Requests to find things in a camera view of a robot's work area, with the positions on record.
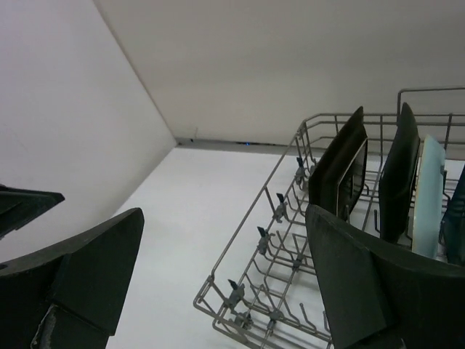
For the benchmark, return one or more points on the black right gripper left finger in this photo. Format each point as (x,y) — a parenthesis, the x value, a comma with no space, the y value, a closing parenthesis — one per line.
(71,294)

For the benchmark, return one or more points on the grey wire dish rack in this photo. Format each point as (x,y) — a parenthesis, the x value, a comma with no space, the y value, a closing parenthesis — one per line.
(263,290)

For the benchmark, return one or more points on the square black floral plate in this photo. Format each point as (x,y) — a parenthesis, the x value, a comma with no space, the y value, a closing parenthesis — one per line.
(398,177)

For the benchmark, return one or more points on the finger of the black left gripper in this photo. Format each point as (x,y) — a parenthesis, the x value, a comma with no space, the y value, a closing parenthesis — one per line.
(20,206)

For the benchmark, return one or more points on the light green floral plate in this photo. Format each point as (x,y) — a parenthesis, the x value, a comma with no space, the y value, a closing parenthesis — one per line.
(428,200)

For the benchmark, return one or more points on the square yellow brown plate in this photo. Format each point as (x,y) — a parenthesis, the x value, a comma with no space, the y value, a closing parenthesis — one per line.
(339,177)

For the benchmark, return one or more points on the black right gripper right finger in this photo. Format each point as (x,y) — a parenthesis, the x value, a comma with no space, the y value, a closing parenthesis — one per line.
(379,295)

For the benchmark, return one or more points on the square teal plate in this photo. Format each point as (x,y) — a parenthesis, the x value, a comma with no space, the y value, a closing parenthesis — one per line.
(453,225)

